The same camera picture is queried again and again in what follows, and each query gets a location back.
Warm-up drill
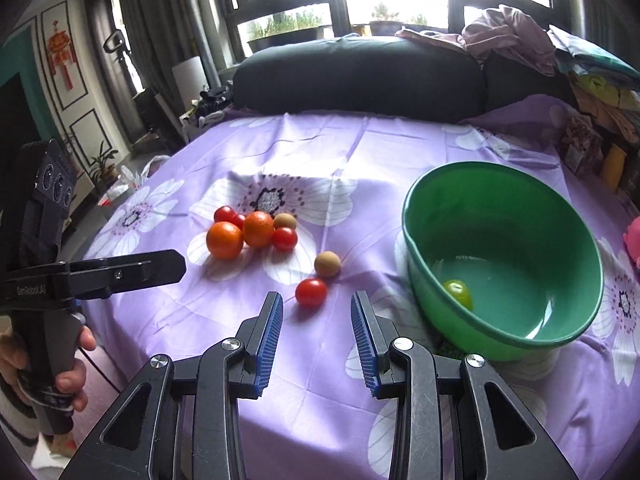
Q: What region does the green tomato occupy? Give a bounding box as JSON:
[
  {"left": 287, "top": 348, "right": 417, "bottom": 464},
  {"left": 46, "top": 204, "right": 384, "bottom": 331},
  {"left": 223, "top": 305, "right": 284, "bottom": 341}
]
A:
[{"left": 442, "top": 280, "right": 474, "bottom": 311}]

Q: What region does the large orange tangerine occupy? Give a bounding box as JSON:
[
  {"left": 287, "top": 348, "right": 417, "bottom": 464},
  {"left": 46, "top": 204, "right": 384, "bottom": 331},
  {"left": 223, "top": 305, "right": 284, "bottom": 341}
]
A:
[{"left": 206, "top": 221, "right": 244, "bottom": 260}]

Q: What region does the red cherry tomato back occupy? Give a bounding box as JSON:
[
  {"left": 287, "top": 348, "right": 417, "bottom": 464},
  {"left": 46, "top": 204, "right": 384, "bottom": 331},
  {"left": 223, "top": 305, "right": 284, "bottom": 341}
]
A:
[{"left": 214, "top": 206, "right": 236, "bottom": 223}]

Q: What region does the small red cherry tomato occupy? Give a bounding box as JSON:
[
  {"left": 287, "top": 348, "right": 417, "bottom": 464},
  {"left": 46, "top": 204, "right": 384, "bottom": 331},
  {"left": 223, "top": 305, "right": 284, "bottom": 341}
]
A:
[{"left": 231, "top": 214, "right": 246, "bottom": 230}]

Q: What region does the green plastic bowl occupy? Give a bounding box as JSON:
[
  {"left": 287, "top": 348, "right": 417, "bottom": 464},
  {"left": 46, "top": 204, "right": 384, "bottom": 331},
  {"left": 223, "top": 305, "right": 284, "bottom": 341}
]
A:
[{"left": 401, "top": 162, "right": 604, "bottom": 362}]

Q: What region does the red cherry tomato front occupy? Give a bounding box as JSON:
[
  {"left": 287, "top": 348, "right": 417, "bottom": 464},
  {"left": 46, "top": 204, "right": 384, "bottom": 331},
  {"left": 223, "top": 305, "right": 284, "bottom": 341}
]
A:
[{"left": 295, "top": 278, "right": 328, "bottom": 308}]

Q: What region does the brown longan back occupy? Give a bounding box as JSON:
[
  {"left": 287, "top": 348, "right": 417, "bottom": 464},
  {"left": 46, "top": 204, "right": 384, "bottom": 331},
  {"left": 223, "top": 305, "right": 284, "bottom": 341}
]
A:
[{"left": 273, "top": 212, "right": 297, "bottom": 230}]

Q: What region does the brown longan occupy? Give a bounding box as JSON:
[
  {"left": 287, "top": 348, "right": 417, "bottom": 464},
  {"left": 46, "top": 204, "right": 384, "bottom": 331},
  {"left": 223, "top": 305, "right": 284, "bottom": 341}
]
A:
[
  {"left": 273, "top": 212, "right": 297, "bottom": 230},
  {"left": 314, "top": 252, "right": 342, "bottom": 278}
]

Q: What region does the brown longan front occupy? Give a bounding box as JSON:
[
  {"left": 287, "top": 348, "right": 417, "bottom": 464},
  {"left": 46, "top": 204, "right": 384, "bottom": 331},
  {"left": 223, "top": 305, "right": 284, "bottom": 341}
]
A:
[{"left": 314, "top": 252, "right": 342, "bottom": 278}]

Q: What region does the striped left sleeve forearm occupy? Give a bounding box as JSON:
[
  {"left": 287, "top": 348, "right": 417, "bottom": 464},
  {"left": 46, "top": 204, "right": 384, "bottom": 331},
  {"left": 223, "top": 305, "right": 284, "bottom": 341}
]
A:
[{"left": 1, "top": 378, "right": 49, "bottom": 470}]

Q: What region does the person's left hand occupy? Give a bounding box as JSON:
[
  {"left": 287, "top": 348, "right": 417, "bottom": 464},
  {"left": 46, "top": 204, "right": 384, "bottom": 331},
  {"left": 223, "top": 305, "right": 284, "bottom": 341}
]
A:
[{"left": 1, "top": 326, "right": 96, "bottom": 413}]

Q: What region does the potted houseplant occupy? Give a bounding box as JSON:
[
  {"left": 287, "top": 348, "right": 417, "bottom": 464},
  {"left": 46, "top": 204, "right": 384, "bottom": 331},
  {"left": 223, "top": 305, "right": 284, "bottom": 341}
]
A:
[{"left": 89, "top": 141, "right": 119, "bottom": 192}]

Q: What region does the white cylindrical lamp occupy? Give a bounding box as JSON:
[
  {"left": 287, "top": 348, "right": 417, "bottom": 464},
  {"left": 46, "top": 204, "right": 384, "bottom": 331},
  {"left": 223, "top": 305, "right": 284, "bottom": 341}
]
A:
[{"left": 171, "top": 56, "right": 209, "bottom": 110}]

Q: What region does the purple floral tablecloth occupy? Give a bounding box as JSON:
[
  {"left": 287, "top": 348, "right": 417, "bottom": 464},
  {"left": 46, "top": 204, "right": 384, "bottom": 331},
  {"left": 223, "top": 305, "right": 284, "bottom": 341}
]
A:
[{"left": 86, "top": 96, "right": 639, "bottom": 479}]

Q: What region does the red chinese knot decoration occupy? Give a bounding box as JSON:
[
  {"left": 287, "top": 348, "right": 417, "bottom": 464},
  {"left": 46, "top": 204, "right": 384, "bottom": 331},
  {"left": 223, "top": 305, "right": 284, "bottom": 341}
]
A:
[{"left": 47, "top": 20, "right": 77, "bottom": 91}]

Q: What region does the pink plush toy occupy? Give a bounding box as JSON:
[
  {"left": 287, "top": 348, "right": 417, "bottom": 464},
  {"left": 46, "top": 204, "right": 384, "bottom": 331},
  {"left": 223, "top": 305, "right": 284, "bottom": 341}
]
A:
[{"left": 623, "top": 217, "right": 640, "bottom": 270}]

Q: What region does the grey curtain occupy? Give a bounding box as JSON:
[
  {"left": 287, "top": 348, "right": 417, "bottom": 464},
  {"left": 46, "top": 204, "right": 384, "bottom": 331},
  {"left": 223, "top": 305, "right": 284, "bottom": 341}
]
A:
[{"left": 119, "top": 0, "right": 235, "bottom": 115}]

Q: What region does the yellow bottle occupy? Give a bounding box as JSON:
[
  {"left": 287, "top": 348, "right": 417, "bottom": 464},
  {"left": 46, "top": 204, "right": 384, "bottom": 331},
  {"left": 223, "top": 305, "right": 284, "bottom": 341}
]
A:
[{"left": 600, "top": 144, "right": 626, "bottom": 193}]

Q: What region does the snack bag with label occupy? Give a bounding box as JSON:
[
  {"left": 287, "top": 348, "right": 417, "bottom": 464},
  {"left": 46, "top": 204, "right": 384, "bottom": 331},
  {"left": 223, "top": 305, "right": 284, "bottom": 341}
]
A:
[{"left": 559, "top": 115, "right": 602, "bottom": 176}]

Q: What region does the window planter box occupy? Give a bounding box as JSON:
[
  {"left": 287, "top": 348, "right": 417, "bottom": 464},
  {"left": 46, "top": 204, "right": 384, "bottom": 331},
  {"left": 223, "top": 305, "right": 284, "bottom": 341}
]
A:
[{"left": 248, "top": 26, "right": 324, "bottom": 53}]

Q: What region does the dark green sofa cushion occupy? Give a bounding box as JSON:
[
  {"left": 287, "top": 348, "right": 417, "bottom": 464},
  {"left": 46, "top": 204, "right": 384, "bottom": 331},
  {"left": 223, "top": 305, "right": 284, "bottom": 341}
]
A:
[{"left": 233, "top": 36, "right": 486, "bottom": 124}]

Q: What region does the stack of folded clothes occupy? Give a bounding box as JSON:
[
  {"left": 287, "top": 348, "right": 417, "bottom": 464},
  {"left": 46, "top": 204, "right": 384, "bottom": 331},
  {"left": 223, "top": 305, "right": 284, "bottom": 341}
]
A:
[{"left": 548, "top": 25, "right": 639, "bottom": 144}]

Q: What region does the pink crumpled clothing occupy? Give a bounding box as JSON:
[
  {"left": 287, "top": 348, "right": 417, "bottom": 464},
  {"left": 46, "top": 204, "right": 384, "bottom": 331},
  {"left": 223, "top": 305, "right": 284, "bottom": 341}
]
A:
[{"left": 395, "top": 4, "right": 556, "bottom": 77}]

